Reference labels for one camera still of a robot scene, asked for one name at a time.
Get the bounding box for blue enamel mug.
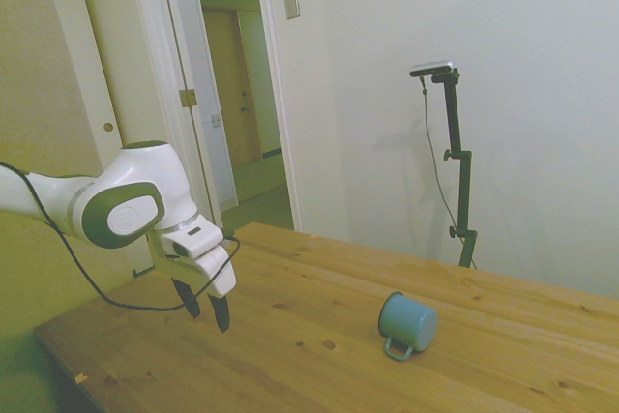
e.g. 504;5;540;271
377;290;439;364

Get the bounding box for black camera stand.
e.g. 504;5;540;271
430;69;479;269

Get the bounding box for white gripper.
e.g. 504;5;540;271
147;214;239;335

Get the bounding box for grey exterior camera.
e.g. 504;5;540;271
409;59;457;78

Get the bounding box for white hallway door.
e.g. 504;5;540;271
191;0;241;214

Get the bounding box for white open door leaf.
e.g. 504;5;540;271
41;0;219;240

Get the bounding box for white door frame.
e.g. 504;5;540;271
157;0;304;233

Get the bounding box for brown wooden hallway door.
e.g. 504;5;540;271
201;7;265;165

